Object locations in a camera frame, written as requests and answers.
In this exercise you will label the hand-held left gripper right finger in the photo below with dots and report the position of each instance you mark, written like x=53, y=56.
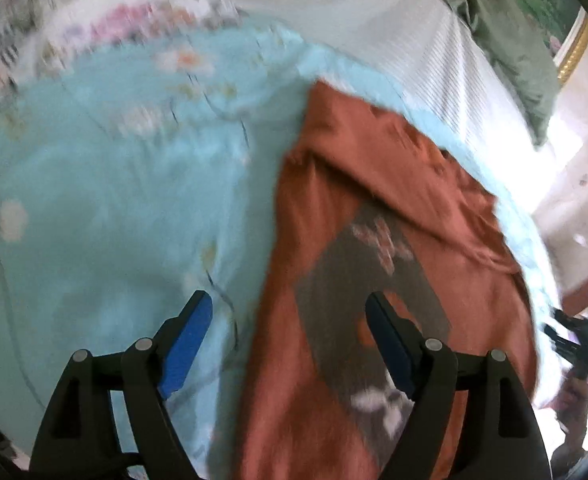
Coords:
x=392, y=345

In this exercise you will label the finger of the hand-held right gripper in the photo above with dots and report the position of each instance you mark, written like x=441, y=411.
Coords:
x=561, y=335

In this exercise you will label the white striped bed sheet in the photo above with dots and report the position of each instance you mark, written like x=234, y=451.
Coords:
x=413, y=35

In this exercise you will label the gold framed picture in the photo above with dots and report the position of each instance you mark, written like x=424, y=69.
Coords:
x=548, y=5

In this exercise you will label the person's right hand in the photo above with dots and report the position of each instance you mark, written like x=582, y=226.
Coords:
x=571, y=402

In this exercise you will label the light blue floral blanket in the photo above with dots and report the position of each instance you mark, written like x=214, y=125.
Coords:
x=114, y=200

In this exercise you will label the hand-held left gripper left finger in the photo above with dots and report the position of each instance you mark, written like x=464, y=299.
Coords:
x=188, y=342

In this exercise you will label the olive green cloth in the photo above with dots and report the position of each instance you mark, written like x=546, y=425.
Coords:
x=511, y=45

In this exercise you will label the pink floral white cloth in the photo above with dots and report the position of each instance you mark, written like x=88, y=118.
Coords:
x=124, y=5

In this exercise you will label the orange shirt with grey print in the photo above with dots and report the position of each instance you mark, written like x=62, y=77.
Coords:
x=334, y=200

